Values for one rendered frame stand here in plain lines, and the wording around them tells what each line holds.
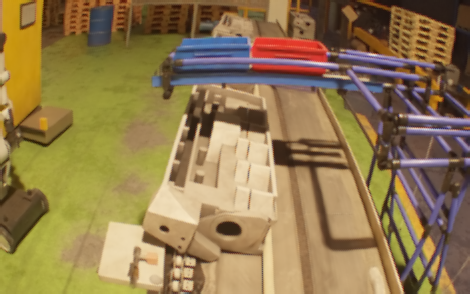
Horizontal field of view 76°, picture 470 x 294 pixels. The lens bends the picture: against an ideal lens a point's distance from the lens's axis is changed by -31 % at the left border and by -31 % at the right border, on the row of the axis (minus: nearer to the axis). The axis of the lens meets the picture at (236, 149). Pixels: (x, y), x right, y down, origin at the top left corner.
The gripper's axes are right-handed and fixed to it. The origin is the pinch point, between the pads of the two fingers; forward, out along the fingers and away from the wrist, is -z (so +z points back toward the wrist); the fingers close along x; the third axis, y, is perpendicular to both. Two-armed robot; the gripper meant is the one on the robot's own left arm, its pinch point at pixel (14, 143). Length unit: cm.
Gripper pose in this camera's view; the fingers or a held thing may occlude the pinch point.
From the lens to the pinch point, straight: 267.1
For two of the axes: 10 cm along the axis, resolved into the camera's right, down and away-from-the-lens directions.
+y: 1.9, -4.3, 8.8
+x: 9.8, -0.1, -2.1
